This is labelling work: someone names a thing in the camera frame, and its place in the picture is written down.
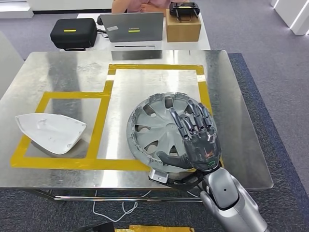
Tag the black computer mouse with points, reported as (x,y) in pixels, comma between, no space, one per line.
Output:
(99,20)

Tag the white lit platform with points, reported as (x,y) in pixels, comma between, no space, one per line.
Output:
(297,16)
(14,11)

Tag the steel workbench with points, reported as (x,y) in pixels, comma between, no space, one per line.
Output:
(72,73)

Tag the grey plastic wheel cover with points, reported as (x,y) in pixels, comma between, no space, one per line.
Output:
(154,134)

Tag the black camera bracket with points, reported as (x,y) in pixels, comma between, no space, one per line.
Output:
(183,184)

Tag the grey laptop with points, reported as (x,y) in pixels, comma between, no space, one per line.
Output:
(149,22)

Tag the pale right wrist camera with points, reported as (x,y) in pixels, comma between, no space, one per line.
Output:
(159,176)

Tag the person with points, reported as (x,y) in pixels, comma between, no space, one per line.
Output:
(135,4)

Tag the black handheld controller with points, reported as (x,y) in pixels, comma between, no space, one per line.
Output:
(185,8)

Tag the white plastic shell part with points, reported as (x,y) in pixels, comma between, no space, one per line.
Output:
(48,131)

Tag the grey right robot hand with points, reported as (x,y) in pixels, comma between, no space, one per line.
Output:
(205,147)

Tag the brown cardboard box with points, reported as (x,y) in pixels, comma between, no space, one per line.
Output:
(183,30)

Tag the yellow floor tape line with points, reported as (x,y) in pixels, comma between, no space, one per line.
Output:
(157,229)

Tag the black zip case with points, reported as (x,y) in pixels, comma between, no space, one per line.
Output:
(79,38)

